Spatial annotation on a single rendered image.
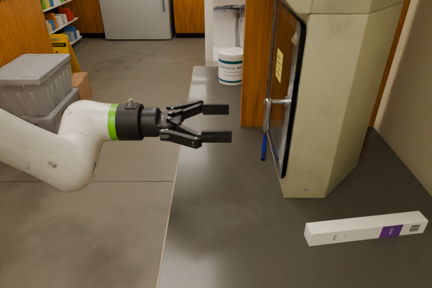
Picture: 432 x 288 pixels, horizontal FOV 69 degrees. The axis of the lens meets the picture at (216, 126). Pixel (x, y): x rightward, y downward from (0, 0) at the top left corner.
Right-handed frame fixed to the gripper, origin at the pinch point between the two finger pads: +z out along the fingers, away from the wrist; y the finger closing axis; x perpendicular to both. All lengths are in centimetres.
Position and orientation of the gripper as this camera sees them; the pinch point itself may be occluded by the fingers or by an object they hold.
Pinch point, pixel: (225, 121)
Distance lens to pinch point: 78.4
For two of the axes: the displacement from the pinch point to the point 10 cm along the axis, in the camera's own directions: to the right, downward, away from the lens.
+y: -0.1, -5.1, 8.6
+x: 0.0, 8.6, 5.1
